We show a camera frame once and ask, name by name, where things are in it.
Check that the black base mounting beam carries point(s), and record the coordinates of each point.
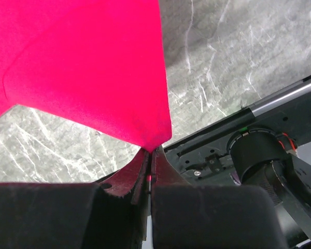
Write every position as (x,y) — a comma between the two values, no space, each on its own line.
(202,157)

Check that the aluminium rail frame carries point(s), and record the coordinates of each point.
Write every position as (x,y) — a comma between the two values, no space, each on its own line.
(281,97)

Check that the pink red t-shirt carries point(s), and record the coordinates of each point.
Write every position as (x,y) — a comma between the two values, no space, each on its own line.
(98,63)

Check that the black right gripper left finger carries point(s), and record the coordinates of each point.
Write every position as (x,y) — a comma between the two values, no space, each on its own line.
(129,181)

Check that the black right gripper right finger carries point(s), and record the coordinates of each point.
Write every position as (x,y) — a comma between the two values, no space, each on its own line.
(164,177)

